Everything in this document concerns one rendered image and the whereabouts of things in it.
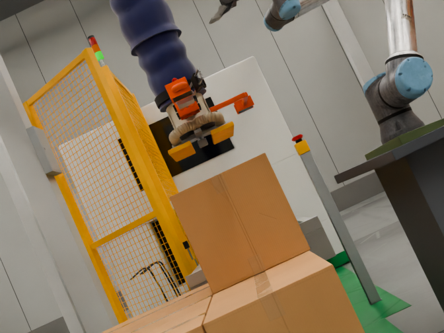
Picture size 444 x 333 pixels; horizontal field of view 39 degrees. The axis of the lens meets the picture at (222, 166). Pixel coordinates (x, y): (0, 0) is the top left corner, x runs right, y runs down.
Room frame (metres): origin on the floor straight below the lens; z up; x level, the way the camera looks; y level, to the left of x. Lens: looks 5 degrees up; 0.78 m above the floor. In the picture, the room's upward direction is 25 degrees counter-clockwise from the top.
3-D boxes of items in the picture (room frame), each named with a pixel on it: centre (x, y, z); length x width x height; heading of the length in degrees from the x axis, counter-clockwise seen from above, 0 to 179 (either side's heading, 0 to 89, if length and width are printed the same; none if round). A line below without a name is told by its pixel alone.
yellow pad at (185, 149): (2.64, 0.13, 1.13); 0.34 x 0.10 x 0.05; 1
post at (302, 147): (3.57, -0.47, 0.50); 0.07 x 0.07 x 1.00; 0
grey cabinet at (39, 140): (3.74, 0.95, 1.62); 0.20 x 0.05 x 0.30; 0
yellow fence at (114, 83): (4.77, 0.45, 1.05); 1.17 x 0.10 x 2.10; 0
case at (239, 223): (2.63, 0.02, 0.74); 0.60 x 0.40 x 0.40; 179
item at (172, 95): (2.04, 0.02, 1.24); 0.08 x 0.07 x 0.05; 1
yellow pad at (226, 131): (2.65, -0.06, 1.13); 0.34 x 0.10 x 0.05; 1
